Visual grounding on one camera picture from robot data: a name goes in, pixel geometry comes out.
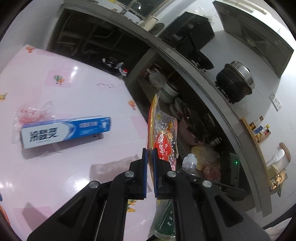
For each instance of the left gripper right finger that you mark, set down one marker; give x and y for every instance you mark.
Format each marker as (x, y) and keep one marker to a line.
(202, 211)

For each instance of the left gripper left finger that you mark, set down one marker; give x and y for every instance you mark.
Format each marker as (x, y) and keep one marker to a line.
(98, 211)

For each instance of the green plastic bottle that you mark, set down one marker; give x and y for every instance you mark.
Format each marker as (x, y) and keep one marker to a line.
(165, 229)

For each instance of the red cartoon snack bag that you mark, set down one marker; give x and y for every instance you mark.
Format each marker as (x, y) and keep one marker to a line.
(162, 136)

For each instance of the blue white toothpaste box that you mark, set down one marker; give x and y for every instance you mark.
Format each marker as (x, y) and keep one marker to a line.
(55, 131)

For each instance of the clear pink plastic wrapper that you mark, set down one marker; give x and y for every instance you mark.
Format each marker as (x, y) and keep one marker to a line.
(28, 114)

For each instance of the kitchen faucet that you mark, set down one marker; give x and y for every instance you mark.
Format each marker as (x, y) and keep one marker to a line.
(133, 5)

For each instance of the yellow food bag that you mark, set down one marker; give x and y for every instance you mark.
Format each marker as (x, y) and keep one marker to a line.
(205, 154)

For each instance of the pink basin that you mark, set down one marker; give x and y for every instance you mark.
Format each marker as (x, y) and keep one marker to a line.
(186, 135)

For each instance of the pink balloon tablecloth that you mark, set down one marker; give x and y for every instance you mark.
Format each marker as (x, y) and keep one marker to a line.
(36, 182)

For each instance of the stacked white bowls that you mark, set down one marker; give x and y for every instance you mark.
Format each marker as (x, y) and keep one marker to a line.
(168, 93)

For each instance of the black wok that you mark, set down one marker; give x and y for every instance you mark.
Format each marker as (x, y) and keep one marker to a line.
(200, 60)

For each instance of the white plastic bag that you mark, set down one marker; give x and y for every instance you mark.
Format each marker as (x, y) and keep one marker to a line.
(157, 79)

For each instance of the range hood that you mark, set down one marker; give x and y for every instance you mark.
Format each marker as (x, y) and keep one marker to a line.
(256, 35)

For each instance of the cooking oil bottle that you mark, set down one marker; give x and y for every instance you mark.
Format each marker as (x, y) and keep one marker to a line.
(124, 72)

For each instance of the cream kettle jug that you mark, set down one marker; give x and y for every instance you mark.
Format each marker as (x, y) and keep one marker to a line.
(149, 23)

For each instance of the wall power socket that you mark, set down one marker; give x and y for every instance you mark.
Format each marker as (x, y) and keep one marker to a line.
(276, 103)

